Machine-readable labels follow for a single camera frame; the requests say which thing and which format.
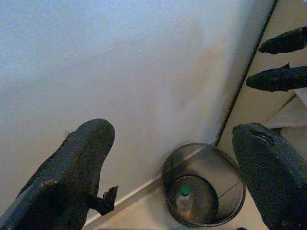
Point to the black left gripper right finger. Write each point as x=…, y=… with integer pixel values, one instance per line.
x=275, y=172

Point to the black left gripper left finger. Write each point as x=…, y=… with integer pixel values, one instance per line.
x=67, y=172

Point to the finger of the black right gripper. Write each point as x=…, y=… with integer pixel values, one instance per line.
x=285, y=42
x=275, y=80

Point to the black edge trim strip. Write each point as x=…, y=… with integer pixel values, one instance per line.
x=249, y=62

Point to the white baseboard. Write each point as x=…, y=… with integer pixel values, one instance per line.
x=134, y=191

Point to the green capped plastic bottle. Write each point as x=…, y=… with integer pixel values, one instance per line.
x=185, y=198

